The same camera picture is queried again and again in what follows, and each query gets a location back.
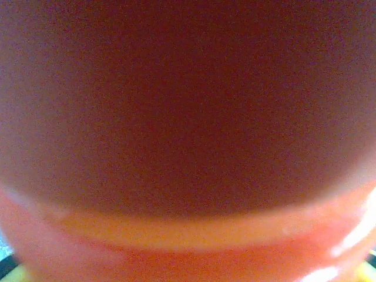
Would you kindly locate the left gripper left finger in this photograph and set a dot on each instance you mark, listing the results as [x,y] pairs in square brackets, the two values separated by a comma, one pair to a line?
[11,270]

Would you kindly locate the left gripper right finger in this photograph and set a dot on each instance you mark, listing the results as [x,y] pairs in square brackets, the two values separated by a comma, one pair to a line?
[368,270]

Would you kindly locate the orange pill bottle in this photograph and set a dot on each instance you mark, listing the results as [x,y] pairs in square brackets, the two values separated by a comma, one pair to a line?
[188,258]

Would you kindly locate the orange bottle cap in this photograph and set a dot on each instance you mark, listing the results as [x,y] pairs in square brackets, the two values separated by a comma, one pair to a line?
[188,102]

